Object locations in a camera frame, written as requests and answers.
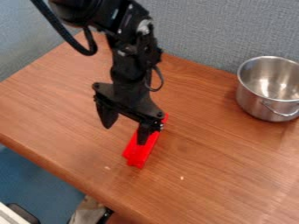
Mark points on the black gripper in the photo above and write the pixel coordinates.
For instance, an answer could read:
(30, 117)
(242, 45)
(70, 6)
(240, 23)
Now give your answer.
(127, 97)

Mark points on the red plastic block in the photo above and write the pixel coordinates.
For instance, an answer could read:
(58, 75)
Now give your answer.
(138, 153)

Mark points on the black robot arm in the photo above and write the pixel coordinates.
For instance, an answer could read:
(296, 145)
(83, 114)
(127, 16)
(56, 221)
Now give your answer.
(126, 22)

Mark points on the metal pot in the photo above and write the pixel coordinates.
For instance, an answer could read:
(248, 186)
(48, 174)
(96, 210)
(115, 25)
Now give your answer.
(268, 88)

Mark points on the white object at corner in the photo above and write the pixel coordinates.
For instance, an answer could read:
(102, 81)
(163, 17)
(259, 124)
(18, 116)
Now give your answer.
(10, 217)

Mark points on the crumpled beige cloth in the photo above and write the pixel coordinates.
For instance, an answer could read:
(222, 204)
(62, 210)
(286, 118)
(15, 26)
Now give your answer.
(88, 213)

